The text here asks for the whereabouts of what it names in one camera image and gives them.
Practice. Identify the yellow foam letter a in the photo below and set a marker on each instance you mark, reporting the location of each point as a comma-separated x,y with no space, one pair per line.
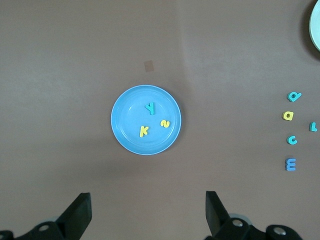
292,116

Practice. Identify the yellow foam letter k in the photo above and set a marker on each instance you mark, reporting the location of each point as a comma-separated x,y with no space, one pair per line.
142,131

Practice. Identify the yellow foam letter s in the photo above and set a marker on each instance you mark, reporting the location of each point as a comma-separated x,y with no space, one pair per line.
162,122

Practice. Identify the brown tape square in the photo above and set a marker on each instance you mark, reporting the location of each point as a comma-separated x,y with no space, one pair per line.
149,65

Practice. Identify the teal foam letter l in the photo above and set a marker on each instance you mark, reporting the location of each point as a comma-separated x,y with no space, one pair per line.
311,126

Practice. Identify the blue foam letter m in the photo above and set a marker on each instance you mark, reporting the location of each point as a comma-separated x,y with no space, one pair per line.
290,164

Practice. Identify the teal foam letter y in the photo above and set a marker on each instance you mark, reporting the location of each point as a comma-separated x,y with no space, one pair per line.
151,108

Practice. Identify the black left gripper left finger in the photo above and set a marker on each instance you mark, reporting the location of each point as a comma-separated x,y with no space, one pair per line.
75,220

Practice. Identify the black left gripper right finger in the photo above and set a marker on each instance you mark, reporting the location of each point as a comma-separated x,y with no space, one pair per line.
217,220

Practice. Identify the teal foam letter q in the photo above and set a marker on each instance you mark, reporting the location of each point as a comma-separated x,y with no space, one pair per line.
298,95

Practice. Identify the teal foam letter c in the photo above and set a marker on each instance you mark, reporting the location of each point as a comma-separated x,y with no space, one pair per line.
288,140

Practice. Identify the pale green plate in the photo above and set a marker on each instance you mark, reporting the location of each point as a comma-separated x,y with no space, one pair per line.
316,25

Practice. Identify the blue plate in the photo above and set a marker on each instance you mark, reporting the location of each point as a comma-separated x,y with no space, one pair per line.
125,117

